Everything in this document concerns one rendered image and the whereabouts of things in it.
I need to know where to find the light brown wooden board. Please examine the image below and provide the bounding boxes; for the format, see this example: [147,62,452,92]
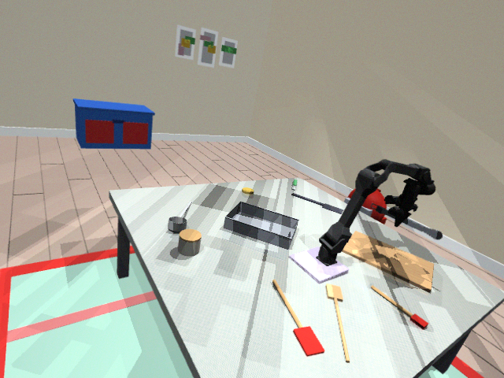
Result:
[342,231,434,292]

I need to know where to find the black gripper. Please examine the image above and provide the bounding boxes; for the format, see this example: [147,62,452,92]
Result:
[388,193,417,227]

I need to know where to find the grey canister with orange lid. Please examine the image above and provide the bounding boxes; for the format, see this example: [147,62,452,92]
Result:
[178,229,202,256]

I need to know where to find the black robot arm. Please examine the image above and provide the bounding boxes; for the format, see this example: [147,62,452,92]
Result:
[316,159,435,266]

